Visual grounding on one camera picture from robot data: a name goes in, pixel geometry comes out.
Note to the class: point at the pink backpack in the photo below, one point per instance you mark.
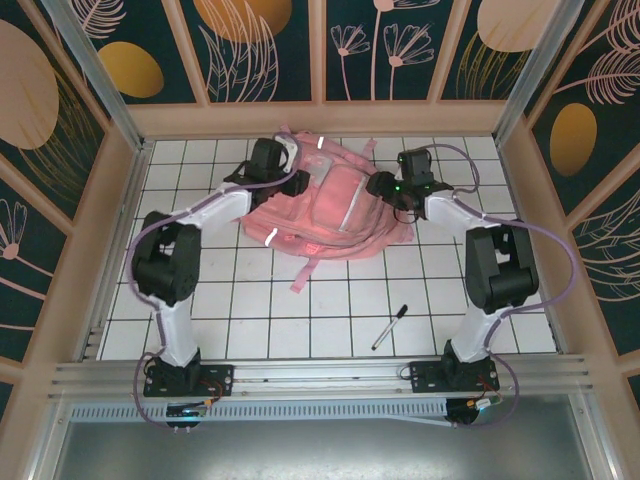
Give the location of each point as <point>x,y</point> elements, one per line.
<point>330,210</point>

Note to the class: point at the black and white marker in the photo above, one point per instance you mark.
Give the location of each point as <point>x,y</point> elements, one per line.
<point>390,326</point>

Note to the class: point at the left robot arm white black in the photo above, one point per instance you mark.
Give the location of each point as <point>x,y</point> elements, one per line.
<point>167,260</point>

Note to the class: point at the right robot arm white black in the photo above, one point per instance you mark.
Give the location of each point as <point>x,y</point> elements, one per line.
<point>500,265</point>

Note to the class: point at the grey metal panel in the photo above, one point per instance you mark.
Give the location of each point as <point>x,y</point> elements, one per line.
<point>320,450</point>

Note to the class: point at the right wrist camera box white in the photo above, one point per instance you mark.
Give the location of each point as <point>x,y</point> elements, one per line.
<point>398,172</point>

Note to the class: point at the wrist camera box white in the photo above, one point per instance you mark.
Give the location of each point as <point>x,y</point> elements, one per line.
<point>398,172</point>
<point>290,152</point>

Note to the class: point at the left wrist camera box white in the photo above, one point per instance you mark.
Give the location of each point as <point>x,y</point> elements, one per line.
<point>290,152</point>

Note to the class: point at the aluminium frame post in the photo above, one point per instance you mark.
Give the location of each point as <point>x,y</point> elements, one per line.
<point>95,65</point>
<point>530,65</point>

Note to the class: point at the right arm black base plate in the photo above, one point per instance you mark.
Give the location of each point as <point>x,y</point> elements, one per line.
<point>425,377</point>

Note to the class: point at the aluminium mounting rail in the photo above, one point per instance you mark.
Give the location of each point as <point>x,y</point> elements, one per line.
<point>325,372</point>

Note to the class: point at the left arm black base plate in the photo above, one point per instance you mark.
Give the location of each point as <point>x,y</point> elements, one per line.
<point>220,380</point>

